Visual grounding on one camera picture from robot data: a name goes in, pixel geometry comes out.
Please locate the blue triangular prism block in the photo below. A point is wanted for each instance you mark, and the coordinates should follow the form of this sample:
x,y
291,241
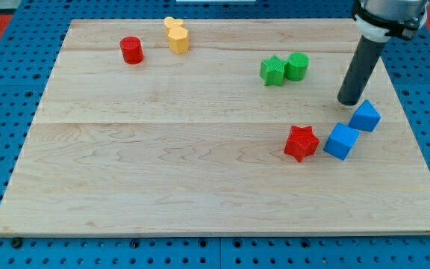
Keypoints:
x,y
365,118

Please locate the green cylinder block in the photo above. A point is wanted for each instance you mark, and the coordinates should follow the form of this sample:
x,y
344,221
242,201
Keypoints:
x,y
297,64

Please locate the red star block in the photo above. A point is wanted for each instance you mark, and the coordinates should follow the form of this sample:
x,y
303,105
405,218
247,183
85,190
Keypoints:
x,y
301,142

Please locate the blue cube block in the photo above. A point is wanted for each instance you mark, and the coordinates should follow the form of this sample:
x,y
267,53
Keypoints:
x,y
341,140

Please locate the yellow heart block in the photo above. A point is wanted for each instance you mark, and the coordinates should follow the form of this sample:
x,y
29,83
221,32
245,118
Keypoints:
x,y
170,23

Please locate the yellow hexagon block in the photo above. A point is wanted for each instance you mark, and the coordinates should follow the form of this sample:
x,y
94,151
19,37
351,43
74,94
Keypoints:
x,y
178,39

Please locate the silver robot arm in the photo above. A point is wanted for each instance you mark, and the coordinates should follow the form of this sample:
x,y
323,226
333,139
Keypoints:
x,y
379,20

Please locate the green star block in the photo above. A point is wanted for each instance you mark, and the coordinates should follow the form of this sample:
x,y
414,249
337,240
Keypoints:
x,y
272,71

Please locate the light wooden board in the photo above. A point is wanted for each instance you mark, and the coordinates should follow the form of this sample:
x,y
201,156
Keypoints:
x,y
193,144

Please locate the dark grey pointer rod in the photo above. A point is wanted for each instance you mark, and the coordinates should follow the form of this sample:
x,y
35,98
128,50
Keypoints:
x,y
361,67

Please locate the red cylinder block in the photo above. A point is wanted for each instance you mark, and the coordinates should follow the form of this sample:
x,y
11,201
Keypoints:
x,y
132,50

